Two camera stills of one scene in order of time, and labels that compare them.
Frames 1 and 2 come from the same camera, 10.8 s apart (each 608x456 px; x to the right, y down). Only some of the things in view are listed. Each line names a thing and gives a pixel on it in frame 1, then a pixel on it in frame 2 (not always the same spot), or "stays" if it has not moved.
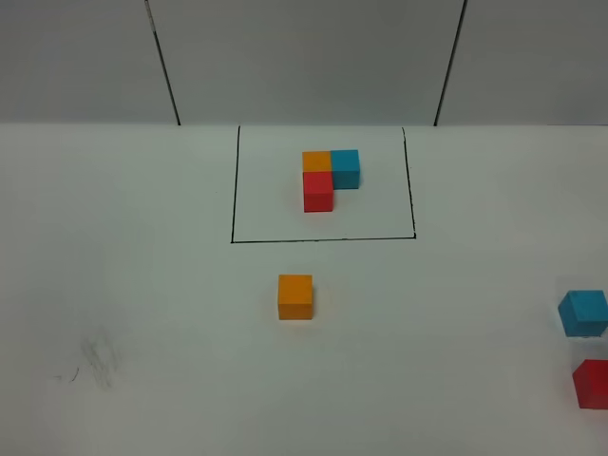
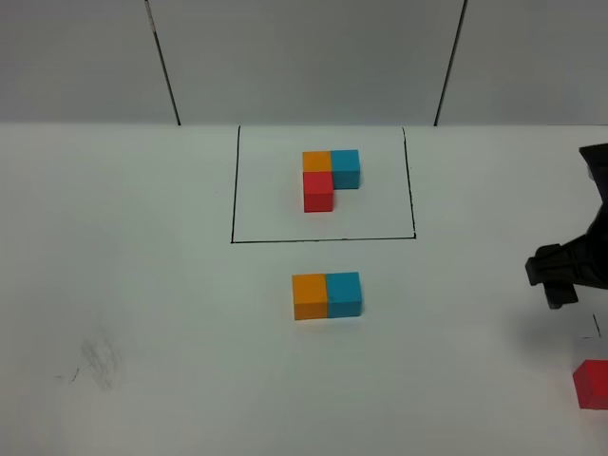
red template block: [318, 191] stays
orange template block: [316, 161] stays
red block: [591, 384] stays
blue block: [584, 313] → [344, 294]
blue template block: [346, 169] stays
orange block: [294, 296] → [310, 295]
